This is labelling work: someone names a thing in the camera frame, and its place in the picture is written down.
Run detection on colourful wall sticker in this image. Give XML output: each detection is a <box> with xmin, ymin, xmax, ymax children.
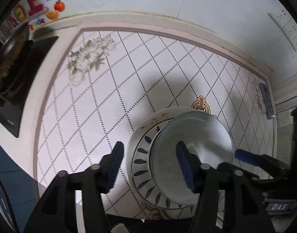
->
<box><xmin>0</xmin><ymin>0</ymin><xmax>66</xmax><ymax>43</ymax></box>

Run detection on plain white bowl blue rim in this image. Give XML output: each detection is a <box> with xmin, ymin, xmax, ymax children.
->
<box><xmin>149</xmin><ymin>111</ymin><xmax>235</xmax><ymax>206</ymax></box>

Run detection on patterned pink table mat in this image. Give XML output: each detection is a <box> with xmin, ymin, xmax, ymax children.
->
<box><xmin>35</xmin><ymin>30</ymin><xmax>275</xmax><ymax>219</ymax></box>

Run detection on black wok with handle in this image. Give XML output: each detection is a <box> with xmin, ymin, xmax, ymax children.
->
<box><xmin>0</xmin><ymin>22</ymin><xmax>30</xmax><ymax>87</ymax></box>

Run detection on blue lower cabinet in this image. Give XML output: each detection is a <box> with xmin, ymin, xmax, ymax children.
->
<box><xmin>0</xmin><ymin>146</ymin><xmax>45</xmax><ymax>232</ymax></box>

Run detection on blue striped white plate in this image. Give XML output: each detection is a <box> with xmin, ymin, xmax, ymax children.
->
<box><xmin>128</xmin><ymin>120</ymin><xmax>194</xmax><ymax>210</ymax></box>

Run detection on white wall power sockets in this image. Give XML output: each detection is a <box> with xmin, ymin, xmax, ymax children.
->
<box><xmin>268</xmin><ymin>5</ymin><xmax>297</xmax><ymax>51</ymax></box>

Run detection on white plate pink floral rim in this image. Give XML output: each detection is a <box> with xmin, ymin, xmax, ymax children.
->
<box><xmin>126</xmin><ymin>107</ymin><xmax>196</xmax><ymax>220</ymax></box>

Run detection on blue smartphone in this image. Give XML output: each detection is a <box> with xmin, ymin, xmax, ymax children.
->
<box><xmin>259</xmin><ymin>83</ymin><xmax>275</xmax><ymax>119</ymax></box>

